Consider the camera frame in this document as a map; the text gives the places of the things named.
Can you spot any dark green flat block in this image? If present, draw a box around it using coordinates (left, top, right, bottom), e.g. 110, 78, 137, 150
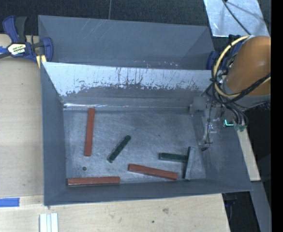
181, 146, 192, 179
107, 134, 132, 164
158, 152, 188, 163

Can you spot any grey metal bin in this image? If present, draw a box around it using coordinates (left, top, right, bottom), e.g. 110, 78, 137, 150
37, 14, 253, 206

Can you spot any red-brown flat block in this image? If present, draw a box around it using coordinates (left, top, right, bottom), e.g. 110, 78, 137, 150
67, 176, 121, 187
127, 163, 179, 181
84, 107, 96, 157

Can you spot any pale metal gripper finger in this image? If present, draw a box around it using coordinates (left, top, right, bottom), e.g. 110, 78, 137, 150
189, 96, 209, 115
199, 116, 216, 152

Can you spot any pale wood flat board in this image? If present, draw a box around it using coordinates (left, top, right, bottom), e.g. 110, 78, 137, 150
0, 59, 45, 198

